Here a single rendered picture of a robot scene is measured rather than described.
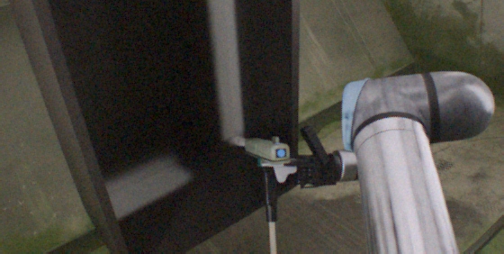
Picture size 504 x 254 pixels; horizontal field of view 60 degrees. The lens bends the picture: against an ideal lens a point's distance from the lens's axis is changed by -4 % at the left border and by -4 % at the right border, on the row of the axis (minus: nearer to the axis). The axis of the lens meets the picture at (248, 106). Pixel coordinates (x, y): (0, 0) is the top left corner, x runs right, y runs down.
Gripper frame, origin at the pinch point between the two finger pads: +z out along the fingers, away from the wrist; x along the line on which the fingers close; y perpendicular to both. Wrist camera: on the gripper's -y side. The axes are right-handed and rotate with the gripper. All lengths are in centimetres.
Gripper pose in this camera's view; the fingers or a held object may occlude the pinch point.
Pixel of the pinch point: (265, 160)
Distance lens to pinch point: 121.4
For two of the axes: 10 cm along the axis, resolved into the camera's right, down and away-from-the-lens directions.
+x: -2.4, -0.1, 9.7
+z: -9.7, 0.0, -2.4
